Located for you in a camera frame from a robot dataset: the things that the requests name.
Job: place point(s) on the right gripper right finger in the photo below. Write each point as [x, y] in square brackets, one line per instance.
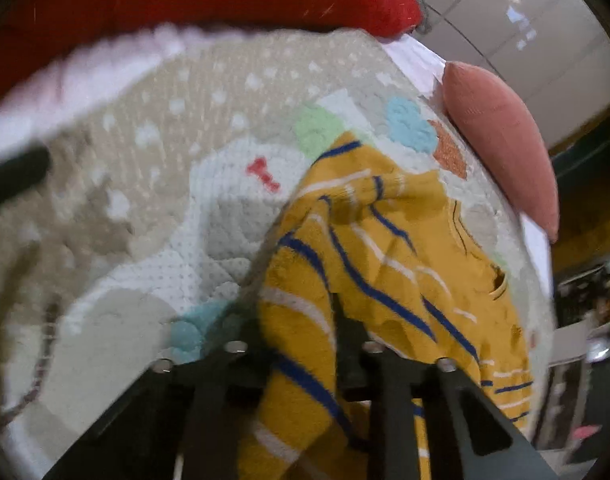
[468, 437]

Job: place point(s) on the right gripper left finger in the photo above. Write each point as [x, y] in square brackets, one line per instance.
[177, 421]

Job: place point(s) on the patchwork heart quilt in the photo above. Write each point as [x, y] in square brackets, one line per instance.
[157, 204]

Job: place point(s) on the yellow striped knit sweater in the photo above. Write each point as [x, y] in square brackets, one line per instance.
[390, 249]

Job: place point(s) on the beige glossy wardrobe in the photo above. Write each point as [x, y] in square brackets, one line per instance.
[554, 53]

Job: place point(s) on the pink corduroy pillow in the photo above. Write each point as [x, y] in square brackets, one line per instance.
[497, 124]

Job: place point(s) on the white open shelf cabinet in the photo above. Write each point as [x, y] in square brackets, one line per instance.
[578, 377]

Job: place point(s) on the pink bottle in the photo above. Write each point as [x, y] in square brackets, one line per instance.
[584, 432]

